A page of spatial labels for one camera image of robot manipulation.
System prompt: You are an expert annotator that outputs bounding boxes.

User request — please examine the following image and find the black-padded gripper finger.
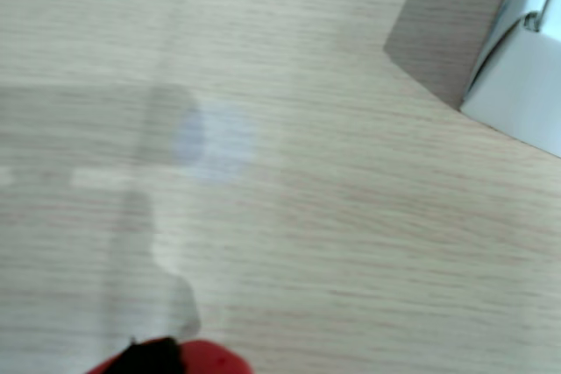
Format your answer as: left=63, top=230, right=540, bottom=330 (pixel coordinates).
left=111, top=337, right=257, bottom=374

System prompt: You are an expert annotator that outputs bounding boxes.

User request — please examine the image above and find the white box with blue stripe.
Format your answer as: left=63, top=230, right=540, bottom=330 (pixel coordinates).
left=458, top=0, right=561, bottom=160

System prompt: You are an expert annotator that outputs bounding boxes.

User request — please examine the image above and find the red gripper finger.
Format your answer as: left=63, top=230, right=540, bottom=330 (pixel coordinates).
left=86, top=346, right=129, bottom=374

